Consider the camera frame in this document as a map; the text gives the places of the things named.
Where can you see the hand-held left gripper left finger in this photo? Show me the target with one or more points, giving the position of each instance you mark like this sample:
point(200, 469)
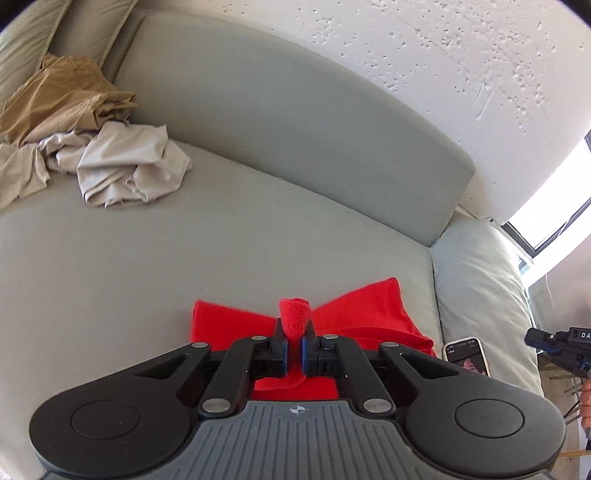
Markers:
point(285, 353)

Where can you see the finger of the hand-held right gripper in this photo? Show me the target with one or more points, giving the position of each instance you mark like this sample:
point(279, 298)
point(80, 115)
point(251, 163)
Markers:
point(538, 339)

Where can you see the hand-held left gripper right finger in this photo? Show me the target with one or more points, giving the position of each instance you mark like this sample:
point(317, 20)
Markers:
point(305, 353)

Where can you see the red t-shirt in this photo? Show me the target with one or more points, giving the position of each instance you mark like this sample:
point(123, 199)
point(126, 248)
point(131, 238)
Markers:
point(369, 309)

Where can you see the person's right hand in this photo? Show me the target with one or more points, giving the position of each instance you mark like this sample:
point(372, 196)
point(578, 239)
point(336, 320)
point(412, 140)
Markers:
point(586, 406)

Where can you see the white smartphone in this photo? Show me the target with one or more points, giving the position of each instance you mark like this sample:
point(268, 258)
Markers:
point(466, 355)

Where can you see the light grey side cushion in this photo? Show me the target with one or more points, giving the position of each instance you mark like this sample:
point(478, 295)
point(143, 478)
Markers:
point(480, 286)

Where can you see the grey sofa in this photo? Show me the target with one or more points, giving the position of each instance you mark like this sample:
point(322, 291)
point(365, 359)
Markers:
point(231, 254)

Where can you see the window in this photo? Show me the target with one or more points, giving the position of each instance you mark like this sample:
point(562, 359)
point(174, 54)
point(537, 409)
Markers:
point(554, 203)

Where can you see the beige crumpled cloth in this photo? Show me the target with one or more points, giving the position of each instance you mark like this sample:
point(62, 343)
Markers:
point(129, 166)

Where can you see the tan crumpled cloth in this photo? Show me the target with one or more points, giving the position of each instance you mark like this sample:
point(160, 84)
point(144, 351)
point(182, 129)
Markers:
point(60, 101)

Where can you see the olive grey back cushion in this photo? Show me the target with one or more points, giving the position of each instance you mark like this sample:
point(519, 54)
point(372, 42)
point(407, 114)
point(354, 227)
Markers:
point(23, 41)
point(92, 27)

